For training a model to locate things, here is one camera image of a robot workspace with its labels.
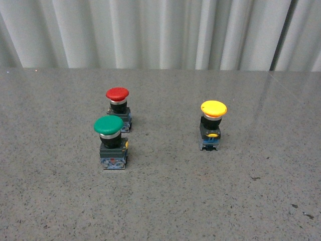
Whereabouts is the yellow mushroom push button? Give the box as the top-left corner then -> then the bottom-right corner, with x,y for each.
199,100 -> 227,151

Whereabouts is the red mushroom push button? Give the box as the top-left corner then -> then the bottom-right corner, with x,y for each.
106,87 -> 132,133

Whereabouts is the green mushroom push button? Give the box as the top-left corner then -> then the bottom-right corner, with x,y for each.
93,115 -> 128,170

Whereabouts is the white pleated curtain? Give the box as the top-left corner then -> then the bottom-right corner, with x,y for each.
1,1 -> 320,71

